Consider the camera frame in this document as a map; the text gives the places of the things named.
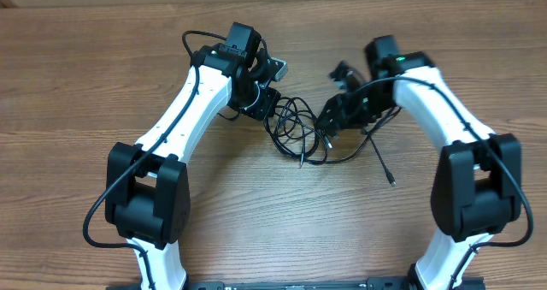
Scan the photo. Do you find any black usb cable white plug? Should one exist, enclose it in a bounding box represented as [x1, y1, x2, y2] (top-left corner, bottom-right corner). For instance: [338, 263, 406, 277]
[263, 97, 335, 166]

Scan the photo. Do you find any black usb cable silver plug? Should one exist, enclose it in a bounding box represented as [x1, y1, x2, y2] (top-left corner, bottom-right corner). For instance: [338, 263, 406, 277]
[305, 105, 403, 187]

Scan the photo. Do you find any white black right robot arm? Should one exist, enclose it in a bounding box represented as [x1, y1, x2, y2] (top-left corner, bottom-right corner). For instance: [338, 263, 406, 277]
[315, 52, 533, 289]

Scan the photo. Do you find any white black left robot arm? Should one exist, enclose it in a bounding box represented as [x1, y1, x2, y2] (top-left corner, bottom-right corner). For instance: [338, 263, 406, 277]
[82, 22, 287, 289]

